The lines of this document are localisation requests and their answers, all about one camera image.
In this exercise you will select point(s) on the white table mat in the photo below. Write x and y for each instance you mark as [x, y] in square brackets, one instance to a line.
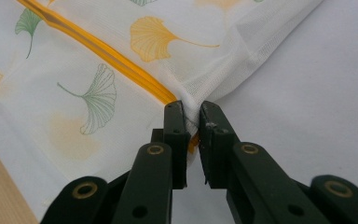
[307, 109]

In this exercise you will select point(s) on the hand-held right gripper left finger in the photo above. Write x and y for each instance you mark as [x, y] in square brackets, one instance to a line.
[177, 149]

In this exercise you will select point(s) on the white ginkgo print laundry bag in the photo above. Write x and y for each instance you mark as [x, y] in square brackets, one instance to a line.
[105, 77]

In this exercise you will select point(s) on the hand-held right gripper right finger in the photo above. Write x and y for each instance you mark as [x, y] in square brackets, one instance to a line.
[216, 149]

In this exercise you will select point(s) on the light wooden table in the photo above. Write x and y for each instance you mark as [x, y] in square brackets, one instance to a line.
[0, 193]

